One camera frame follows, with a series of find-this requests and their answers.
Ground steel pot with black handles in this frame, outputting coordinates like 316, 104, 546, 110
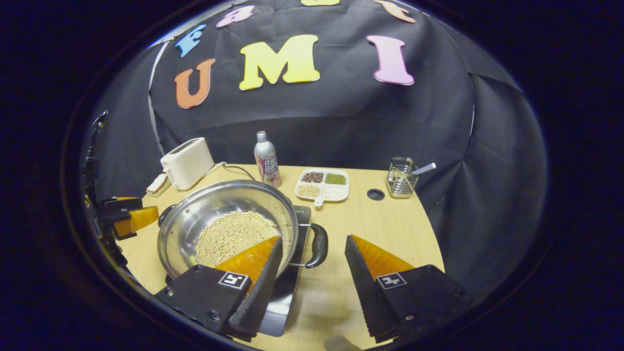
157, 179, 329, 281

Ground printed drink bottle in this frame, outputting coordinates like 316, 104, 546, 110
254, 131, 282, 188

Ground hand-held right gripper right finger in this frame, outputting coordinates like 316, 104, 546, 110
344, 234, 472, 343

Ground sandwich on green plate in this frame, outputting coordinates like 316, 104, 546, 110
146, 173, 171, 197

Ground white toaster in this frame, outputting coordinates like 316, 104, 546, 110
160, 137, 215, 191

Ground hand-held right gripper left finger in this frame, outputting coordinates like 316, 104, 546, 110
155, 236, 284, 342

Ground wire utensil holder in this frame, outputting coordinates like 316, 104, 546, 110
386, 156, 419, 198

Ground black power cable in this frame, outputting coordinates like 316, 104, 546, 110
223, 165, 256, 182

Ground white divided dish of beans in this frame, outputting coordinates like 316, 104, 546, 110
294, 168, 350, 208

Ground pile of soybeans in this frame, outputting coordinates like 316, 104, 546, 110
195, 211, 281, 268

